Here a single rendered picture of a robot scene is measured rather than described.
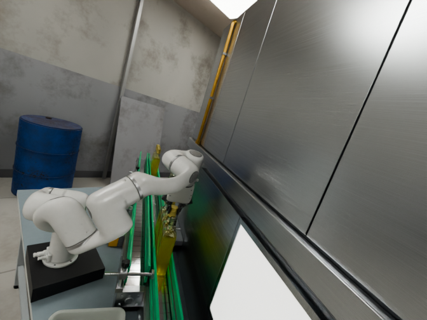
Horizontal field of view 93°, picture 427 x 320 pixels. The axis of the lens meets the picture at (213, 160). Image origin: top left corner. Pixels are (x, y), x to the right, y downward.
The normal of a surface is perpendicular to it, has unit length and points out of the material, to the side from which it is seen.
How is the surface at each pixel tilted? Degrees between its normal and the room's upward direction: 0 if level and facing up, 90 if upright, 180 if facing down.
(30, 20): 90
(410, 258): 90
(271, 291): 90
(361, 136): 90
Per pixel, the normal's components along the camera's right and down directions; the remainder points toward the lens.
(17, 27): 0.68, 0.35
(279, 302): -0.91, -0.22
